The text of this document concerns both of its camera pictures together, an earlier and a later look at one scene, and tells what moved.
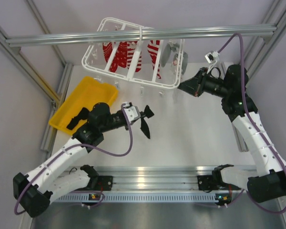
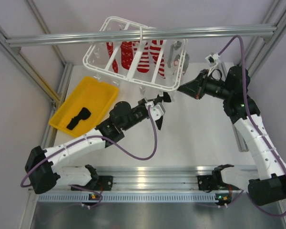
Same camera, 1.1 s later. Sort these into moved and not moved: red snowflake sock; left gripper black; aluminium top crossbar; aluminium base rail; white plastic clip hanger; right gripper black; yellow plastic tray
Moved: left gripper black; red snowflake sock; white plastic clip hanger
Not moved: aluminium base rail; yellow plastic tray; aluminium top crossbar; right gripper black
